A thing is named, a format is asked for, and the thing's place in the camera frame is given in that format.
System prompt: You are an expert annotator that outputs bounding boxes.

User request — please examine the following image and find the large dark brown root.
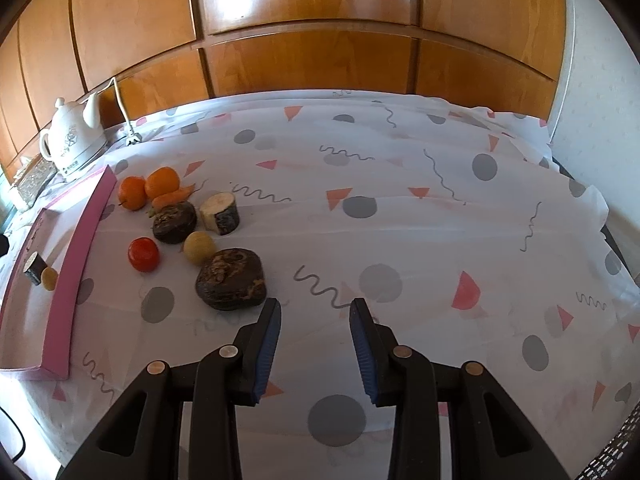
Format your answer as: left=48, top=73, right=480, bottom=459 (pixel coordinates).
left=195, top=248, right=267, bottom=311

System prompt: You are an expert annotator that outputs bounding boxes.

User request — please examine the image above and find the black cable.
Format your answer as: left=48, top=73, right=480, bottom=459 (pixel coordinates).
left=0, top=402, right=27, bottom=463

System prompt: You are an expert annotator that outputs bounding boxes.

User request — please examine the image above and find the silver embossed tissue box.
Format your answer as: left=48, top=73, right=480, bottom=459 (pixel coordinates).
left=10, top=157, right=58, bottom=208

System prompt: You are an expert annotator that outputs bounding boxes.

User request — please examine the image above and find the pale cut log piece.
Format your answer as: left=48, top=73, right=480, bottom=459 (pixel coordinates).
left=199, top=191, right=241, bottom=236

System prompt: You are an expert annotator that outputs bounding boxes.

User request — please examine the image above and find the small orange carrot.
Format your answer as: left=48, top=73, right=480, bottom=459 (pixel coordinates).
left=151, top=185, right=196, bottom=211

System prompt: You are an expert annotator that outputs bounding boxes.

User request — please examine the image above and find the red tomato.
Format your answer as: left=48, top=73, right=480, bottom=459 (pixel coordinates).
left=127, top=237, right=161, bottom=273

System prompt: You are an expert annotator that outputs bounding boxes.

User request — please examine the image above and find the orange mandarin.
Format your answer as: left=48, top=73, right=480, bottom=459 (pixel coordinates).
left=145, top=166, right=180, bottom=200
left=118, top=176, right=148, bottom=211

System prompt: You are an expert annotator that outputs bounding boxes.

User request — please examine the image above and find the black mesh chair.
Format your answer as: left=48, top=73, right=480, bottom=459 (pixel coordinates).
left=575, top=410, right=640, bottom=480

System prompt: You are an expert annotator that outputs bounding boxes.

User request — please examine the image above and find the brown mushroom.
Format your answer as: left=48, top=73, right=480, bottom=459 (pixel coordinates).
left=151, top=201, right=198, bottom=245

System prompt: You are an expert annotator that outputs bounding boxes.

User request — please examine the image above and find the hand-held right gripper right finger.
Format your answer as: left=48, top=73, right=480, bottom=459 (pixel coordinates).
left=349, top=298, right=571, bottom=480

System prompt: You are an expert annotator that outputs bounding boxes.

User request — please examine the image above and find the pink shallow cardboard tray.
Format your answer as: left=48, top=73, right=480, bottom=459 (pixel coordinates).
left=0, top=167, right=118, bottom=381

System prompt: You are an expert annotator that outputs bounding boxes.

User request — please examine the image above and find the white kettle power cord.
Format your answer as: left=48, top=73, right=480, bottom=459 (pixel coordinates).
left=90, top=78, right=143, bottom=147

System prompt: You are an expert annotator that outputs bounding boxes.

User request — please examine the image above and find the dark cut eggplant piece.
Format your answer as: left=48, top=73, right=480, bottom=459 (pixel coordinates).
left=22, top=253, right=48, bottom=287

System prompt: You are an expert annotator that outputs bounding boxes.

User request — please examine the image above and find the white patterned tablecloth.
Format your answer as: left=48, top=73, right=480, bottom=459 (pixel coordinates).
left=0, top=91, right=640, bottom=480

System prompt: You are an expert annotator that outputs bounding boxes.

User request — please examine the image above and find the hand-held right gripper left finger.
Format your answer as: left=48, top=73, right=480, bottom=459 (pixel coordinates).
left=55, top=298, right=282, bottom=480

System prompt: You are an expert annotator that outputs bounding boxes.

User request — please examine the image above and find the white ceramic electric kettle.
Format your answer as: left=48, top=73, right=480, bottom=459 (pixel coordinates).
left=40, top=94, right=108, bottom=183

